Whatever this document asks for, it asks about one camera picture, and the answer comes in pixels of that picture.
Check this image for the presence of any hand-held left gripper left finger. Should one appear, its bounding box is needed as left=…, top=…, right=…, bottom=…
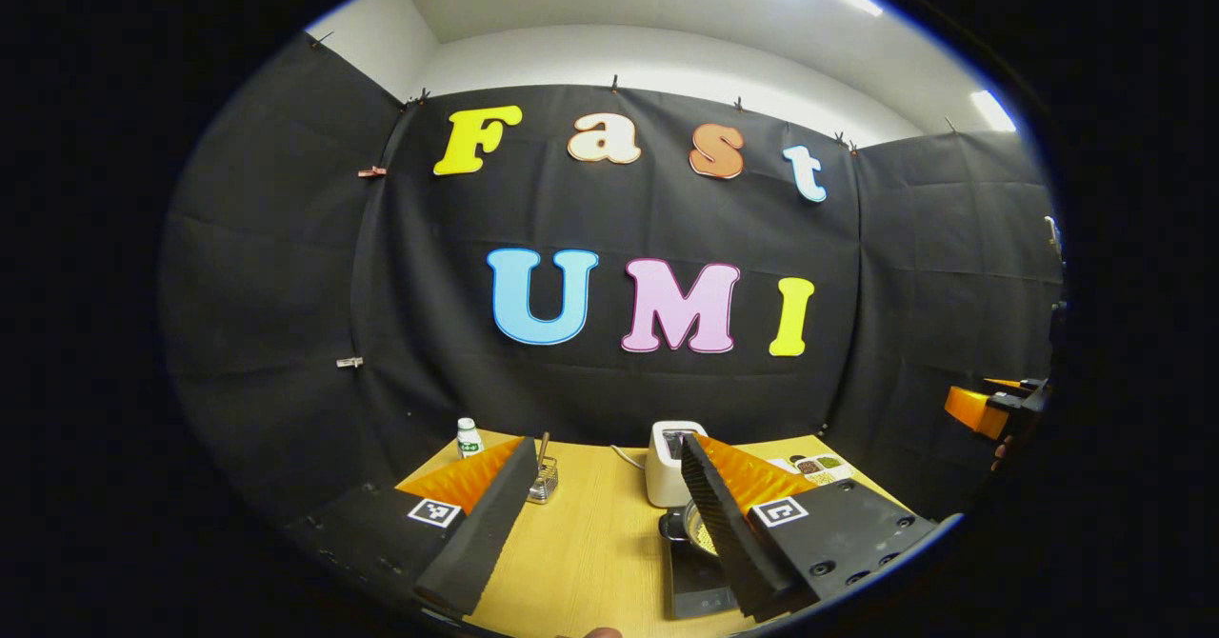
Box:
left=286, top=435, right=541, bottom=620

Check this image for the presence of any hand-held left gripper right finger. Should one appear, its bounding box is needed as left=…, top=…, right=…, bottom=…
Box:
left=679, top=433, right=939, bottom=623

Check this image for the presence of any pile of yellow soybeans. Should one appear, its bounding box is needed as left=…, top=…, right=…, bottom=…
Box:
left=684, top=505, right=717, bottom=555

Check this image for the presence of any steel pot with black handle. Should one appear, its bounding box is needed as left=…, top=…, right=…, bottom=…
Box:
left=657, top=500, right=720, bottom=558

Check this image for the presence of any black induction cooktop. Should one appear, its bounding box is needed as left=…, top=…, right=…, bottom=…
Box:
left=664, top=533, right=739, bottom=620

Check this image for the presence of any white toaster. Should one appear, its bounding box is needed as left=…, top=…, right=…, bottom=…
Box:
left=645, top=420, right=708, bottom=508

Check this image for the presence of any white plate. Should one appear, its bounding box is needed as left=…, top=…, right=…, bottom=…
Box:
left=790, top=452, right=855, bottom=485

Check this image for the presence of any small wire mesh basket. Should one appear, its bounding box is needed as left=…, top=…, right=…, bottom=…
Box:
left=526, top=457, right=560, bottom=505

